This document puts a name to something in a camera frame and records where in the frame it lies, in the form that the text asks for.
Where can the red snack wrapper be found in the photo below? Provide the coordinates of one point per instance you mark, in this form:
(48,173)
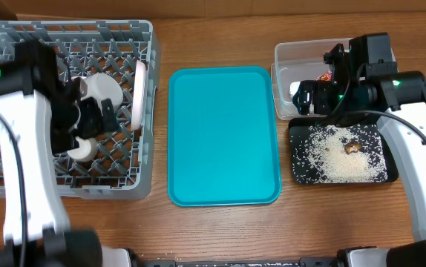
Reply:
(327,77)

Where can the white rice heap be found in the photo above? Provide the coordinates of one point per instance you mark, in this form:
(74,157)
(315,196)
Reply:
(339,163)

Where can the grey bowl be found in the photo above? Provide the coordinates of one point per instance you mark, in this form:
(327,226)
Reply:
(101,86)

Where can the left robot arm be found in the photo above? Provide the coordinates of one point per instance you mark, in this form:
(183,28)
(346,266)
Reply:
(41,116)

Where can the black tray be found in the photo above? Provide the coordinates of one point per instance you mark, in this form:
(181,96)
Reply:
(298,174)

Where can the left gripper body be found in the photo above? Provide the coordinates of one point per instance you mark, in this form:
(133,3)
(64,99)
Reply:
(71,121)

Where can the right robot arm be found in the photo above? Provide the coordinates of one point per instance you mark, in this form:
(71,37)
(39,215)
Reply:
(364,121)

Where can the large white plate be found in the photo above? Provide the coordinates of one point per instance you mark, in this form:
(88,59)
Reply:
(138,95)

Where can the white tissue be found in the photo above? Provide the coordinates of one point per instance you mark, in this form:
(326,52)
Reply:
(294,88)

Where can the grey dishwasher rack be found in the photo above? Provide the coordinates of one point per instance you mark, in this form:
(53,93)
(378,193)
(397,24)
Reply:
(122,168)

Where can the clear plastic bin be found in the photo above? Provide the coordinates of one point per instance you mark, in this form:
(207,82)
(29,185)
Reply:
(298,61)

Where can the brown food scrap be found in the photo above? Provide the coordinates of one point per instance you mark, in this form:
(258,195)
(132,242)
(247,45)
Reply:
(352,147)

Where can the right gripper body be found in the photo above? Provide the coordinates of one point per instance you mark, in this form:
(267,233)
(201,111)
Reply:
(310,97)

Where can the white cup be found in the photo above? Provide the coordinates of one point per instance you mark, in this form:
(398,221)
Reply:
(86,151)

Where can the teal plastic tray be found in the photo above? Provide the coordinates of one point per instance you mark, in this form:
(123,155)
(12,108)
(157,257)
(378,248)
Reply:
(222,137)

